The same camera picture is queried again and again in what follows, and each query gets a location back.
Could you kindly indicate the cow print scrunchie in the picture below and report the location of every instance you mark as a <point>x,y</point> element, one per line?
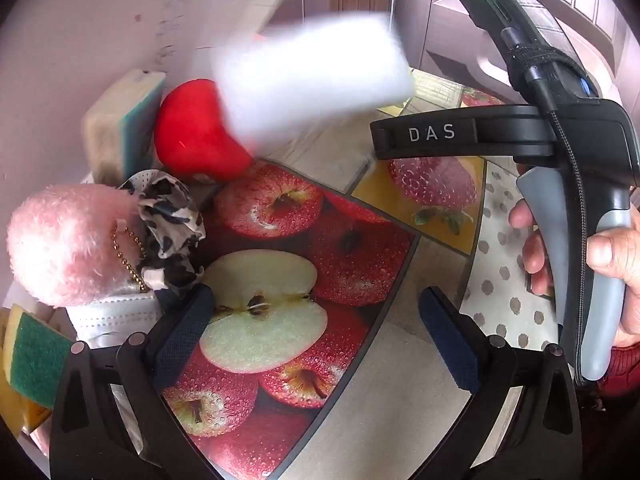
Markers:
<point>170,225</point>

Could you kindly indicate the polka dot cloth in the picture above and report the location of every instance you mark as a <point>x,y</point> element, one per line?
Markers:
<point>500,270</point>

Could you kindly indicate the person's right forearm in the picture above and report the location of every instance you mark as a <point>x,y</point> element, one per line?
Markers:
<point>625,372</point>

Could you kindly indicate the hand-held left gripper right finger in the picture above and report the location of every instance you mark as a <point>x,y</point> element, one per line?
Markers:
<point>450,345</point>

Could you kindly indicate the person's right hand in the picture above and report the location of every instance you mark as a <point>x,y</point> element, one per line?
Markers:
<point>612,255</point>

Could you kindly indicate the blue and white sponge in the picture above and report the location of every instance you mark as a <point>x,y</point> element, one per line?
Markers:
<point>120,125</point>

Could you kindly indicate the pink fluffy pompom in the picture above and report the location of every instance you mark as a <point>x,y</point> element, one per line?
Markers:
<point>60,245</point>

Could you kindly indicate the fruit print tablecloth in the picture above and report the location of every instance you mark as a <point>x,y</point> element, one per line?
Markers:
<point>350,410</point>

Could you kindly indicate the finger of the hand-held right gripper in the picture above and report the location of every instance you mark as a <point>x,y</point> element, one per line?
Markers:
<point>500,132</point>

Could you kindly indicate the white sponge block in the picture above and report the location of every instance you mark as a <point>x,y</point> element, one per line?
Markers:
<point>310,75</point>

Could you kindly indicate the white face mask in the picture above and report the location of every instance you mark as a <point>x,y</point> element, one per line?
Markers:
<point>110,317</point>

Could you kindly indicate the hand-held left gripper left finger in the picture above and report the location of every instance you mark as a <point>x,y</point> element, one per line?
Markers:
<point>186,332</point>

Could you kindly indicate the yellow green scouring sponge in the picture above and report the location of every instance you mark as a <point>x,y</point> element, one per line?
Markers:
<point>35,355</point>

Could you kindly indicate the red plush heart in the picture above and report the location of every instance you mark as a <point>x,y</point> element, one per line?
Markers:
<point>195,130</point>

